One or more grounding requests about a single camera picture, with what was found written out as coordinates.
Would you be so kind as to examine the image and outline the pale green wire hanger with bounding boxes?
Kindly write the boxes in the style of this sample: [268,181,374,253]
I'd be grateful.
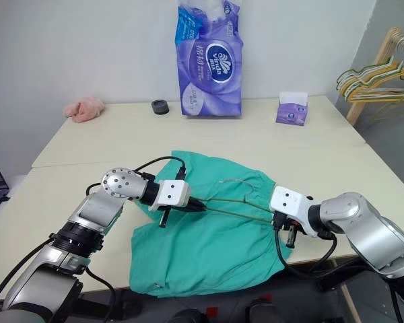
[370,90,404,122]

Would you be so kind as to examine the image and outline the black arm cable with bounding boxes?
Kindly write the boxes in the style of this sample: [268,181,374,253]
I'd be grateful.
[83,265,117,323]
[133,155,189,184]
[273,211,338,274]

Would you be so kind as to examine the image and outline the black round tape roll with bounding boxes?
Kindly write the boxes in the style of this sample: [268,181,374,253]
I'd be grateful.
[151,99,170,116]

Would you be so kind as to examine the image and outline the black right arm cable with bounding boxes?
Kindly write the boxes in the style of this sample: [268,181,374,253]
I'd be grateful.
[273,211,338,274]

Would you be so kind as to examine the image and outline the black frame under table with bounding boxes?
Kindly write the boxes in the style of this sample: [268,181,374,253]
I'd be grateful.
[314,257,397,294]

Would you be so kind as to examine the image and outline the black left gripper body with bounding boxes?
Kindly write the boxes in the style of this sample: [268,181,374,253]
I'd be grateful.
[159,198,193,228]

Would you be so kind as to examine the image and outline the black left upper arm cable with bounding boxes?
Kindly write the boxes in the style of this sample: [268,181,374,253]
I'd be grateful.
[83,265,117,323]

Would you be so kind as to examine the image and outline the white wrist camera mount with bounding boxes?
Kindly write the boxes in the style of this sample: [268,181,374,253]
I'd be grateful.
[269,185,319,237]
[149,180,192,213]

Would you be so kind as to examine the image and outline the wooden clothes rack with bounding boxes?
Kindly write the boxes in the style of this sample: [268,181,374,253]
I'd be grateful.
[345,27,404,122]

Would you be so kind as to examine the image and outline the green shorts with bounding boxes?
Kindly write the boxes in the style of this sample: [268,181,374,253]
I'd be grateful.
[129,150,294,299]

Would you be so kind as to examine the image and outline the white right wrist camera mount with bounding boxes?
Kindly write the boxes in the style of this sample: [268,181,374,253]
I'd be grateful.
[269,185,319,237]

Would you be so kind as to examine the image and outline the small purple tissue pack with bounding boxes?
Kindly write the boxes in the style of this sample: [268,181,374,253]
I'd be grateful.
[275,91,308,127]

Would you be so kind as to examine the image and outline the thin wire hanger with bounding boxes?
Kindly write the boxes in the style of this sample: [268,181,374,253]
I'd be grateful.
[201,179,277,225]

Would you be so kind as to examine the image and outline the dark rounded shape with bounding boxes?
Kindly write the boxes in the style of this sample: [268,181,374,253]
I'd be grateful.
[170,307,208,323]
[245,295,281,323]

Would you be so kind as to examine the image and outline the pink fluffy cloth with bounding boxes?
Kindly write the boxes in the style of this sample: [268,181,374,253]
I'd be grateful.
[63,96,106,123]

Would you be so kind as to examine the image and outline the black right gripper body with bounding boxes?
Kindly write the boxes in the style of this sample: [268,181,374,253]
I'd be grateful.
[284,217,306,237]

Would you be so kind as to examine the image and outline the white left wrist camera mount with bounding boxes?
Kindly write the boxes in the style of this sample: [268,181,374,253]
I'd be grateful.
[149,180,192,213]

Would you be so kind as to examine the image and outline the purple toilet paper pack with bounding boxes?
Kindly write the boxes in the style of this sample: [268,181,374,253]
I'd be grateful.
[174,0,245,118]

